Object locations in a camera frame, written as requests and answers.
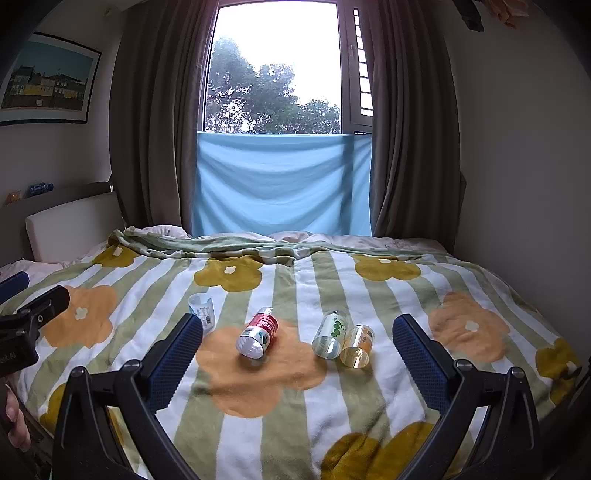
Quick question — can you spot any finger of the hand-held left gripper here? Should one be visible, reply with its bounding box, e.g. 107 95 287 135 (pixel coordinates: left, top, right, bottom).
0 285 71 343
0 271 31 305

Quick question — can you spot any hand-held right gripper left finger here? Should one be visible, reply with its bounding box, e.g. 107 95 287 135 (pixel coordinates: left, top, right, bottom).
53 313 204 480

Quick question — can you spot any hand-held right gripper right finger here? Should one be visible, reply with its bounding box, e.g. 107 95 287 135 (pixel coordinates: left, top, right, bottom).
392 313 542 480

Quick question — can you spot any person's left hand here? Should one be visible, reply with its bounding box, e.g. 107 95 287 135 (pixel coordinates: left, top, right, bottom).
0 384 31 452

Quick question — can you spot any orange label plastic bottle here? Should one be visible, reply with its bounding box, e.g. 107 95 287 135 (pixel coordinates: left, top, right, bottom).
340 324 376 369

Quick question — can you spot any white headboard cushion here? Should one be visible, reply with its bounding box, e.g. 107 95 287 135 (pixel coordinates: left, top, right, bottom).
25 191 126 263

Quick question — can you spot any red label plastic bottle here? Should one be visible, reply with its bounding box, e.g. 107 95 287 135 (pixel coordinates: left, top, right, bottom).
236 306 280 360

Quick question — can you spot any green label plastic bottle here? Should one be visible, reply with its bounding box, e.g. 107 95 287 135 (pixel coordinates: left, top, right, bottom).
311 309 350 360

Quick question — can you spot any brown bed headboard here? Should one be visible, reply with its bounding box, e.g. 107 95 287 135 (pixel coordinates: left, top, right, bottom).
0 182 129 268

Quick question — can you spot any floral striped blanket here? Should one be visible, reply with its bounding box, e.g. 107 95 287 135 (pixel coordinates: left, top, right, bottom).
0 226 583 480

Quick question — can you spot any white duvet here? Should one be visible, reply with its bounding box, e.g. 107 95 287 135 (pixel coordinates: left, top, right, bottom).
139 224 448 260

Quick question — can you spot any light blue cloth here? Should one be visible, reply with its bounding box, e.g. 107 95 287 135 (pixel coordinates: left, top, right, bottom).
191 131 374 237

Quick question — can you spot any brown curtain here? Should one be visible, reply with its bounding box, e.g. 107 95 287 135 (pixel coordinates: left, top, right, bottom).
368 0 467 239
109 0 221 234

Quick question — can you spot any window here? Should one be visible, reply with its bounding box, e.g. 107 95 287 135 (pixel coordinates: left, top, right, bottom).
202 0 376 136

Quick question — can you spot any dark hanging object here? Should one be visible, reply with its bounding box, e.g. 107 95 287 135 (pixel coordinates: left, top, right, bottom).
451 0 486 33

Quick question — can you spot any framed wall picture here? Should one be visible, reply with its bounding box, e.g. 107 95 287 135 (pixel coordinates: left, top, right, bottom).
0 31 103 127

